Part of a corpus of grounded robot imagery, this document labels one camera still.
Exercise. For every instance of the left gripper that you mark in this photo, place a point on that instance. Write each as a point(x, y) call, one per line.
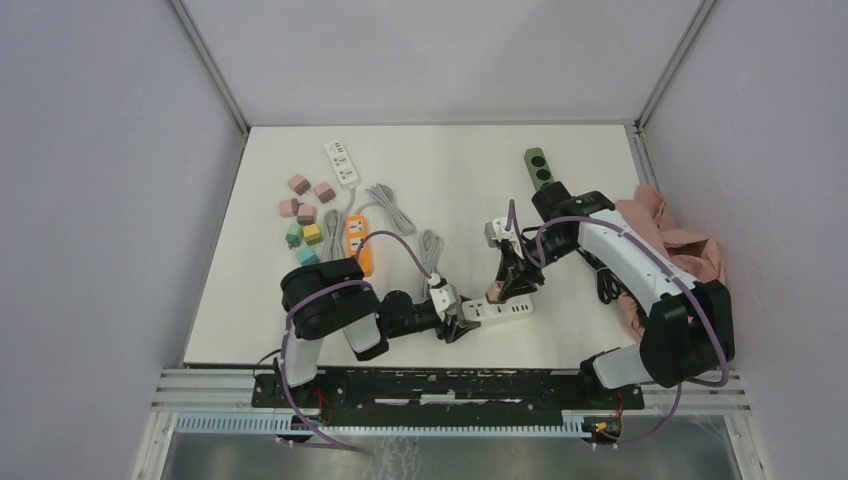
point(456, 329)

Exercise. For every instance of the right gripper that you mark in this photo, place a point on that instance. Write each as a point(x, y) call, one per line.
point(524, 278)

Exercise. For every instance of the white power strip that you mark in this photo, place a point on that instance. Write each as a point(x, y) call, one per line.
point(480, 310)
point(342, 166)

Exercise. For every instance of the green power strip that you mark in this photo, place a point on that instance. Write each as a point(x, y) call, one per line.
point(538, 168)

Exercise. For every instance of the orange power strip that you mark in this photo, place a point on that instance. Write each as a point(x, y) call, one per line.
point(356, 229)

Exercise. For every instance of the teal USB adapter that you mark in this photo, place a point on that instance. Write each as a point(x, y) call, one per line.
point(306, 256)

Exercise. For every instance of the yellow USB adapter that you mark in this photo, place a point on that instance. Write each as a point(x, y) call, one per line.
point(312, 234)

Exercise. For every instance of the mint adapter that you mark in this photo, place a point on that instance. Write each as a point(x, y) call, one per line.
point(294, 236)

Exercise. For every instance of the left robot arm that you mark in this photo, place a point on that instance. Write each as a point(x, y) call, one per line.
point(323, 298)

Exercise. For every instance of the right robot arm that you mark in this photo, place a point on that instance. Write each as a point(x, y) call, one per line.
point(689, 328)

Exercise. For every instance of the pink cloth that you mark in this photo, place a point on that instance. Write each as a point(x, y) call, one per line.
point(649, 215)

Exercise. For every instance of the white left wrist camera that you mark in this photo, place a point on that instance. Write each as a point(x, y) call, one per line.
point(443, 296)

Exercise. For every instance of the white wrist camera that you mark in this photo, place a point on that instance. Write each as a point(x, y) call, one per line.
point(498, 231)
point(443, 296)

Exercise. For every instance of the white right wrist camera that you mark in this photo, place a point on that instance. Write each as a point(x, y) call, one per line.
point(498, 231)

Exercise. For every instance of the black mounting base plate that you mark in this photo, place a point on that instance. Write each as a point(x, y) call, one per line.
point(409, 397)

